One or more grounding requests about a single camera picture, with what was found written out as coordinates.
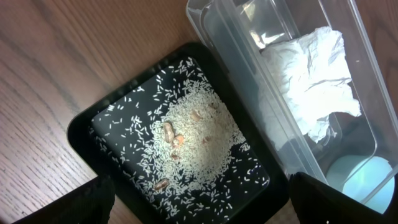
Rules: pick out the white napkin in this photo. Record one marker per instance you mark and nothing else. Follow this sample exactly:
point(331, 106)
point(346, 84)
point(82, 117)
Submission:
point(313, 77)

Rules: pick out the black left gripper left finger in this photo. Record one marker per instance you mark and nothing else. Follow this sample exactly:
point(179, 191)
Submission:
point(91, 203)

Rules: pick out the clear plastic bin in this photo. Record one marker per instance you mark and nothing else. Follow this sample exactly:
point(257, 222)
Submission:
point(237, 32)

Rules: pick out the light blue small bowl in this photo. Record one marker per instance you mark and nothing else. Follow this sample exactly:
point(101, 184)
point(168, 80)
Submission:
point(358, 176)

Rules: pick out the black tray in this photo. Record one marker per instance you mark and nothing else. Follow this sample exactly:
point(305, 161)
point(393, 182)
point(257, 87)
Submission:
point(258, 209)

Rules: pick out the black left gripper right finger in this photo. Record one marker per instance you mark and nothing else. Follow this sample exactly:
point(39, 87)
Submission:
point(316, 202)

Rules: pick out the pile of rice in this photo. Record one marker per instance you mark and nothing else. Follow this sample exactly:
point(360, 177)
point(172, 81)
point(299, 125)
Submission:
point(179, 147)

